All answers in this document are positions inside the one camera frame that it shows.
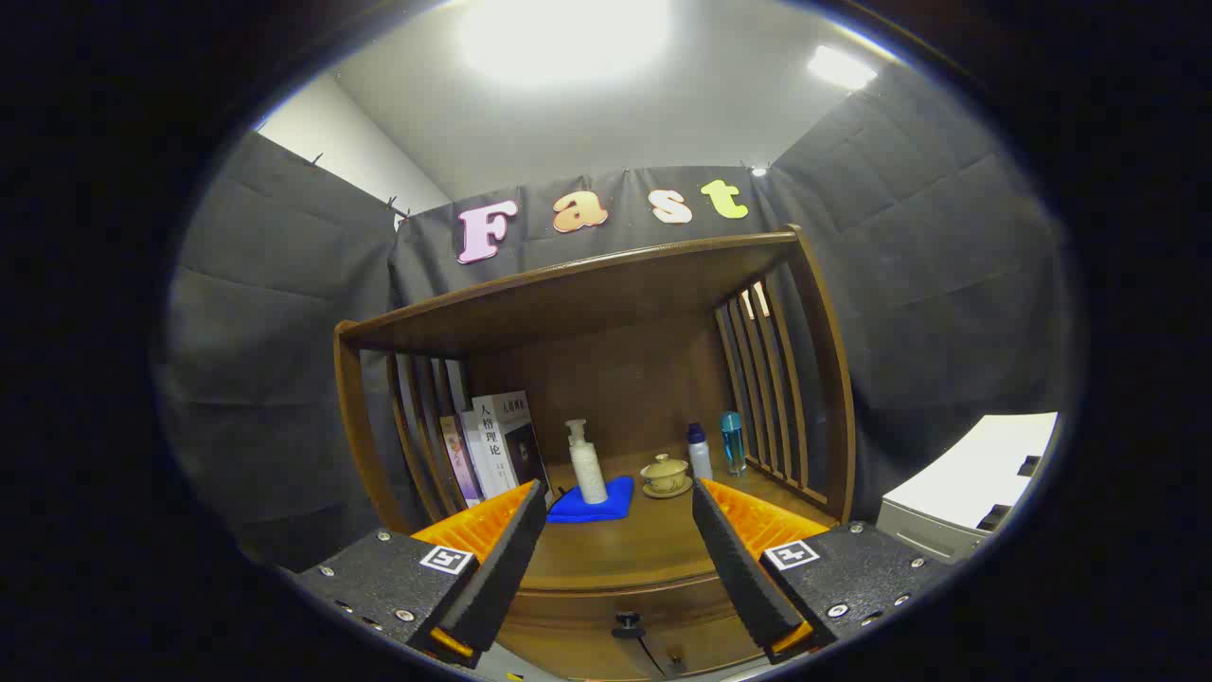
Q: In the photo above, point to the blue folded cloth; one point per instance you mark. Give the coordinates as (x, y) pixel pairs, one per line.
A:
(615, 502)

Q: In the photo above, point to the brown wooden cabinet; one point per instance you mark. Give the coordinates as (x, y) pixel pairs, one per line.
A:
(587, 303)

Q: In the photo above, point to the small ceiling light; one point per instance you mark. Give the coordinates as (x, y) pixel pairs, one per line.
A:
(841, 67)

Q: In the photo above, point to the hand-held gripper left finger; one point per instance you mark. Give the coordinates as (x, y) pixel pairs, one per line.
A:
(507, 568)

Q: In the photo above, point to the large ceiling light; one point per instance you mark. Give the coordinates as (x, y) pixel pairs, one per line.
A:
(563, 38)

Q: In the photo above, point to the white drawer unit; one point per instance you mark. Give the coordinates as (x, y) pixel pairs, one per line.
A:
(966, 474)

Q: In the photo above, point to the black drawer knob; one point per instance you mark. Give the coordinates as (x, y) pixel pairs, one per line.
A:
(627, 625)

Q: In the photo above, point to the beige lidded tea cup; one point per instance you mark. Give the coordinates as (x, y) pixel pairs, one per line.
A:
(666, 474)

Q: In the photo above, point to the clear blue bottle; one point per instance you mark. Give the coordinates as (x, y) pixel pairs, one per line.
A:
(733, 445)

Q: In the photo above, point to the brown wooden drawer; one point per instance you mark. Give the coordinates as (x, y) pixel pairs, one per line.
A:
(587, 616)

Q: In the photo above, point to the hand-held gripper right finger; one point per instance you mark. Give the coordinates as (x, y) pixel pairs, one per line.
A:
(743, 568)

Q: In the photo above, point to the purple book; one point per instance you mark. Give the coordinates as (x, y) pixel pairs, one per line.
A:
(454, 459)

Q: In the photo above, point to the white pump bottle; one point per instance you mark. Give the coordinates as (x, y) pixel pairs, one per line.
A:
(589, 474)

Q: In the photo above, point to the thin white book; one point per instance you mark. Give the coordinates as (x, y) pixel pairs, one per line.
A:
(472, 455)

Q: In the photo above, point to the brown wooden countertop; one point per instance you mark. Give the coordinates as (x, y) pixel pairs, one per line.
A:
(653, 540)

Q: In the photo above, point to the white bottle with blue cap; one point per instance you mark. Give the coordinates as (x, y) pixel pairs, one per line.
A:
(700, 459)

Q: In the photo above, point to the thick white book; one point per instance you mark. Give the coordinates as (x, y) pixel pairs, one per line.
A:
(502, 440)

